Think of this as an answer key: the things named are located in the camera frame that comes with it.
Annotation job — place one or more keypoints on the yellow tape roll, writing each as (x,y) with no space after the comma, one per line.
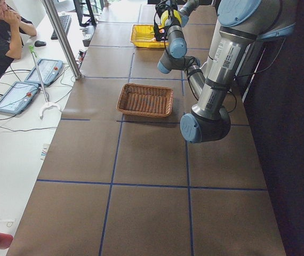
(166,15)

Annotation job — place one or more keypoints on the brown wicker basket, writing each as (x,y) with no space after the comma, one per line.
(145,100)

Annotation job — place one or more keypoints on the yellow plastic basket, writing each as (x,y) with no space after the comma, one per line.
(142,35)

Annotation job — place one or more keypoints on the far teach pendant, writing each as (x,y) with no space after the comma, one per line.
(49,70)

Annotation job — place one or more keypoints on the teach pendant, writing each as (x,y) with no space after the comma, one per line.
(49,70)
(17,98)

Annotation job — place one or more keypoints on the black monitor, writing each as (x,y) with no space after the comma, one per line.
(84,13)

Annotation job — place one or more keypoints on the near teach pendant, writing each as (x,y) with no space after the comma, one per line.
(17,98)

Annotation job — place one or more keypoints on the black computer mouse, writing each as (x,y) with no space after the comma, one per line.
(39,43)

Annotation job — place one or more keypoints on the white reach grabber tool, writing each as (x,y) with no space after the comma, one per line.
(47,104)

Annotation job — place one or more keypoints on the seated person in black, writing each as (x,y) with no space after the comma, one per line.
(12,25)

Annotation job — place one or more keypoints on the aluminium frame post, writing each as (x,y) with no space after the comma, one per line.
(62,37)

